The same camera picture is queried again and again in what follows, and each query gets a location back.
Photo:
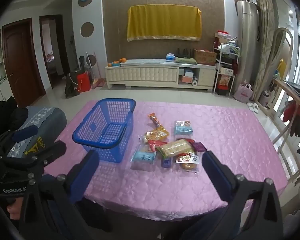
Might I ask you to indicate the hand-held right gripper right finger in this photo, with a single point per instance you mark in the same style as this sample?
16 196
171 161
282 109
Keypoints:
215 177

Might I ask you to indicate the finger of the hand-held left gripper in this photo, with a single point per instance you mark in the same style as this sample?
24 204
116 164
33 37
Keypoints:
25 133
53 151

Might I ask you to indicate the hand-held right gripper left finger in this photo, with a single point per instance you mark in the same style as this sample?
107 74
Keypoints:
89 171

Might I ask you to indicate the bread packet with red label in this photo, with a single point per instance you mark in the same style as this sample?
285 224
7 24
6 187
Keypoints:
187 163

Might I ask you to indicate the blue plastic basket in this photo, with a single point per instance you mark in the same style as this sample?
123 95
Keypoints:
102 140

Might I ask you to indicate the beige cracker packet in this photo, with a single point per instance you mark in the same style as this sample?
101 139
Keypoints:
175 148

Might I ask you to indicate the small blue snack packet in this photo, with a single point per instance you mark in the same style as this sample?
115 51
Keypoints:
166 163

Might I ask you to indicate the light blue snack packet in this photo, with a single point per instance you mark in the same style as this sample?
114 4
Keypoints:
183 129
143 157

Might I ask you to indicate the red snack packet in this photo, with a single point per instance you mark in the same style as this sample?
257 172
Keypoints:
153 145

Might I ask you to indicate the person's left hand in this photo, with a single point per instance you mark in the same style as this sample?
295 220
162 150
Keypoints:
9 209

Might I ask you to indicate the dark cloth with yellow print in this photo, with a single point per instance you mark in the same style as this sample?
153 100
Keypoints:
36 146

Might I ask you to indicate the grey sofa with lace cover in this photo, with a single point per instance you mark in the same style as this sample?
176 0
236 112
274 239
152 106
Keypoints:
52 120

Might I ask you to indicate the black clothing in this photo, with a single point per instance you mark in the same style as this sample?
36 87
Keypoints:
2 110

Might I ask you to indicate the purple snack packet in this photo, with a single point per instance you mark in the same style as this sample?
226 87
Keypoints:
199 146

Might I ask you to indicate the pink quilted tablecloth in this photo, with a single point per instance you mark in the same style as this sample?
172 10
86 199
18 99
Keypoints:
150 187

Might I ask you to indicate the black backpack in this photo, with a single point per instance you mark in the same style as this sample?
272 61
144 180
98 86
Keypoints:
72 86

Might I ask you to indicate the brown wooden door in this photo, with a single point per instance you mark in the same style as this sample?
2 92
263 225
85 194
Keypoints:
22 65

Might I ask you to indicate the yellow snack packet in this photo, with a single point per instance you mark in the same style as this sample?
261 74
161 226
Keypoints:
156 134

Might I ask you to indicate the red bag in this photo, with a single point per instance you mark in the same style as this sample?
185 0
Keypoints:
83 82

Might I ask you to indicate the person's dark clothing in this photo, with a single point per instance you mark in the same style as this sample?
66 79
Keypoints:
140 230

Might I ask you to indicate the white slipper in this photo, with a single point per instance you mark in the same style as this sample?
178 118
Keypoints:
250 105
255 109

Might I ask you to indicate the red dustpan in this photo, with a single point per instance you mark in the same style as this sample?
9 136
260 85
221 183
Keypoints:
97 82

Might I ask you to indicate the orange sausage snack packet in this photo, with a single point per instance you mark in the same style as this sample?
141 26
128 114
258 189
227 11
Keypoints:
153 120

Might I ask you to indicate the red container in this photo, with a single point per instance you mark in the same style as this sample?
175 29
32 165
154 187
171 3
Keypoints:
221 90

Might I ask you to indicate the pink bag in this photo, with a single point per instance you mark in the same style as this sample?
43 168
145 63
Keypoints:
243 93

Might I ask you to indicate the white paper roll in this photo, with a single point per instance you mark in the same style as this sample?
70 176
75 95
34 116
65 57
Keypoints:
195 83

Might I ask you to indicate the box with picture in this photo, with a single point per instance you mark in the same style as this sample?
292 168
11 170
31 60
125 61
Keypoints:
225 80

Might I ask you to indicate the red garment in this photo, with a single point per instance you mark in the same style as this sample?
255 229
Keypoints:
293 115

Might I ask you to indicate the orange box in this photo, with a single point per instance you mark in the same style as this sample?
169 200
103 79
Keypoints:
186 79

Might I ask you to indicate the toilet paper pack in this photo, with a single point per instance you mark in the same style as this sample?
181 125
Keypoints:
227 71

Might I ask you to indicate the light blue box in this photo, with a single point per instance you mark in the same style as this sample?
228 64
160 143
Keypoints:
188 73

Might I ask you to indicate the blue fruit plate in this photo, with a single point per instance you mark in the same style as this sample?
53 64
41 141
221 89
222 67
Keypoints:
115 64

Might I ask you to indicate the white metal rack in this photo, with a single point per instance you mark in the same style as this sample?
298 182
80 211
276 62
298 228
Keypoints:
218 67

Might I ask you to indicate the white television cabinet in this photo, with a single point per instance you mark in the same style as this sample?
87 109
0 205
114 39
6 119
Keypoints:
142 73

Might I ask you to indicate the wooden clothes rack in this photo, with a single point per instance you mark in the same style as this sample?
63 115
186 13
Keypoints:
280 85

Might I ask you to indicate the green folded cloth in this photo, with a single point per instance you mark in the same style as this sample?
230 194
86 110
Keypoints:
186 60

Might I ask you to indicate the cardboard box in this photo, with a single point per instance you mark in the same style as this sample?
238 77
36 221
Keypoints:
205 57

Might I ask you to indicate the black router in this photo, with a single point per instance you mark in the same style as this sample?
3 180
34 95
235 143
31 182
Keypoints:
183 53

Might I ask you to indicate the blue tissue box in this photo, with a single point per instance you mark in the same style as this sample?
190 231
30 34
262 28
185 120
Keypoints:
170 57

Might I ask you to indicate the yellow hanging item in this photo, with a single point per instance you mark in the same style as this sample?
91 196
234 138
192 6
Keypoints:
281 66

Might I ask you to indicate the tall standing air conditioner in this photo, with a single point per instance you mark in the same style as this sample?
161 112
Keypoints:
247 42

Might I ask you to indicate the red and white box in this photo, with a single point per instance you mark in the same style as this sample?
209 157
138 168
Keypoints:
222 36

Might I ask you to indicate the patterned curtain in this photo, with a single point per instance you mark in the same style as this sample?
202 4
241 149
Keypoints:
265 42

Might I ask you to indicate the yellow cloth cover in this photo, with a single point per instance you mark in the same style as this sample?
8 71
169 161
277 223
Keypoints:
163 22

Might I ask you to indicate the round brown wall plate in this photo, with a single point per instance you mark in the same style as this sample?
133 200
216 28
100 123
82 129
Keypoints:
92 60
87 29

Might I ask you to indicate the arched wooden frame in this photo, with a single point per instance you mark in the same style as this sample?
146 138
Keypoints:
286 29

